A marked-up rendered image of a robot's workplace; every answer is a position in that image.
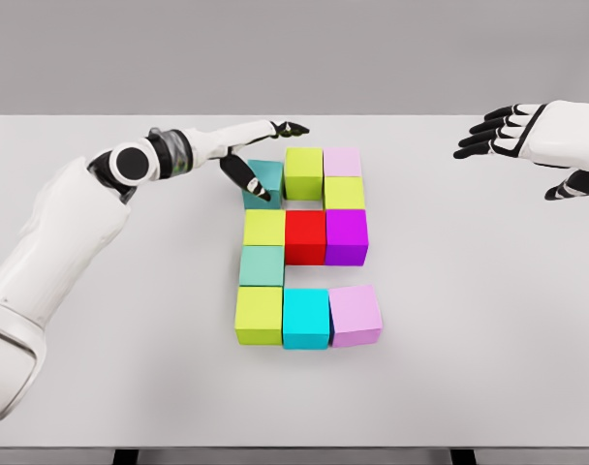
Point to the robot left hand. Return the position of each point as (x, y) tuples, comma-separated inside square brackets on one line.
[(236, 136)]

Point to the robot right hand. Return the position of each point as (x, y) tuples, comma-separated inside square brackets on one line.
[(566, 135)]

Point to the dark teal block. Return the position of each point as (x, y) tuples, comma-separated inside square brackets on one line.
[(270, 175)]

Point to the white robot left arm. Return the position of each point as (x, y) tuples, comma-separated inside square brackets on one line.
[(57, 227)]

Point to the yellow-green block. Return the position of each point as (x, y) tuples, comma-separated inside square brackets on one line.
[(264, 227), (302, 167), (258, 312), (344, 193)]

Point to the small light pink block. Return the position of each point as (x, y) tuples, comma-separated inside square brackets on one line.
[(342, 162)]

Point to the red block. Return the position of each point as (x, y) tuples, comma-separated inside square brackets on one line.
[(305, 235)]

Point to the mint green block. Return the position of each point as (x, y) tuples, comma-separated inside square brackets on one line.
[(261, 265)]

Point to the purple block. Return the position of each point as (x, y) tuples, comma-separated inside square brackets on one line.
[(346, 235)]

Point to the cyan block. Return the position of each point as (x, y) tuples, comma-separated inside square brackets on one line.
[(305, 315)]

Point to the large pink block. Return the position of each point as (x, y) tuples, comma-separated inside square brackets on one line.
[(355, 310)]

